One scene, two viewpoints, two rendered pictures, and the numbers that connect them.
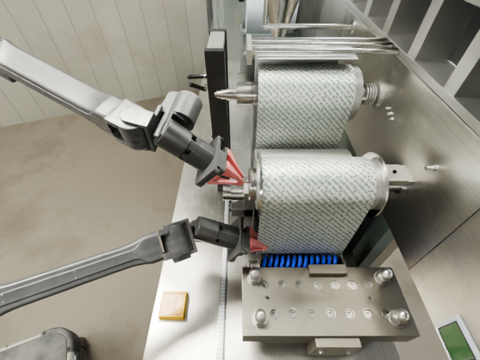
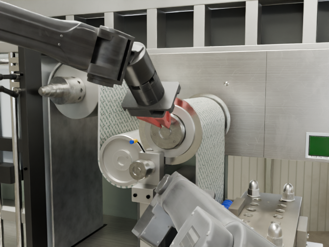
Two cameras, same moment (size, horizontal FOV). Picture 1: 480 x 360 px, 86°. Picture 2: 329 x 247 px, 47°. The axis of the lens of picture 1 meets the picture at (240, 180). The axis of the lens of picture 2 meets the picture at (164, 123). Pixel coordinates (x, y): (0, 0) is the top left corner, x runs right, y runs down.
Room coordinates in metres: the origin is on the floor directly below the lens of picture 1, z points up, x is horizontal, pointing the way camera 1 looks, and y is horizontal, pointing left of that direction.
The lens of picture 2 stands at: (0.09, 0.71, 1.36)
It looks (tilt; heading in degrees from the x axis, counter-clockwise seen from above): 6 degrees down; 292
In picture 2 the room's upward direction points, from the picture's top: straight up
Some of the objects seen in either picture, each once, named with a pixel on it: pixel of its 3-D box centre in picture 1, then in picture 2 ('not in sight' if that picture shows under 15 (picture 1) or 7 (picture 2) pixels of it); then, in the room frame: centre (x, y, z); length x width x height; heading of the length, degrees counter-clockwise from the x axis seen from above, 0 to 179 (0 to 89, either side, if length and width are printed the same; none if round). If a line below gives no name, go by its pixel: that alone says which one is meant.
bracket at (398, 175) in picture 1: (396, 173); not in sight; (0.39, -0.34, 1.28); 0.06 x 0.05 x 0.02; 90
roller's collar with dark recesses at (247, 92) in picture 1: (247, 94); (66, 90); (0.64, -0.02, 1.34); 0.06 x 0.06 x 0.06; 0
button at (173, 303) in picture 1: (173, 304); not in sight; (0.23, 0.19, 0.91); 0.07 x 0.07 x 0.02; 0
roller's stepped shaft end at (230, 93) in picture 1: (225, 94); (49, 90); (0.64, 0.04, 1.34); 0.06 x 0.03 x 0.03; 90
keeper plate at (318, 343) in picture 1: (331, 348); (302, 245); (0.12, -0.22, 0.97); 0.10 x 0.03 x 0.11; 90
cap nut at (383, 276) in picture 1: (385, 274); (253, 187); (0.26, -0.37, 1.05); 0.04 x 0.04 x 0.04
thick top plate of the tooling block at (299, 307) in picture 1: (321, 302); (262, 227); (0.21, -0.21, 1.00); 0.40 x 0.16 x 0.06; 90
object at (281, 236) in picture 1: (303, 239); (211, 185); (0.33, -0.16, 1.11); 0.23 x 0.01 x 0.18; 90
